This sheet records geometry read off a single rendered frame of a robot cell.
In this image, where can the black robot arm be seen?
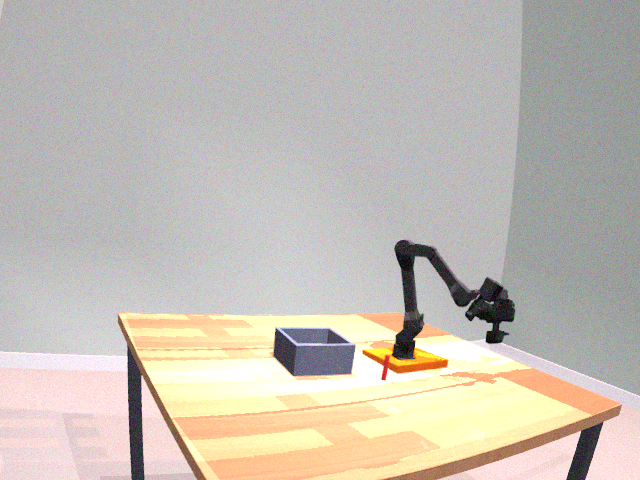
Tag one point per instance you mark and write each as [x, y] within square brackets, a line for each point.
[406, 251]

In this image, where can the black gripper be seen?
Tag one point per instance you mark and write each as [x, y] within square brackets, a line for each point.
[496, 335]

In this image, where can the red peg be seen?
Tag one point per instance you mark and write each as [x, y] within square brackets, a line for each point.
[385, 367]

